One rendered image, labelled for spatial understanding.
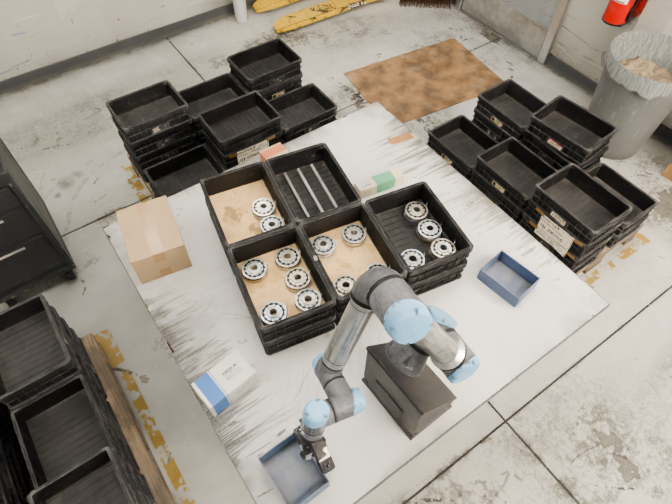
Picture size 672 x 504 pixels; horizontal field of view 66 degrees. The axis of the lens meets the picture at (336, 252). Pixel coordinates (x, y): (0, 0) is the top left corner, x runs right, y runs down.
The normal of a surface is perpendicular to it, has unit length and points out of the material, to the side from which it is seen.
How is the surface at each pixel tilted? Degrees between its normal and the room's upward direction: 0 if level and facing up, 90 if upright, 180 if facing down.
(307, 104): 0
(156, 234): 0
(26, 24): 90
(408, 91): 0
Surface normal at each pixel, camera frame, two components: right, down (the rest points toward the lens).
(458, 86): 0.01, -0.58
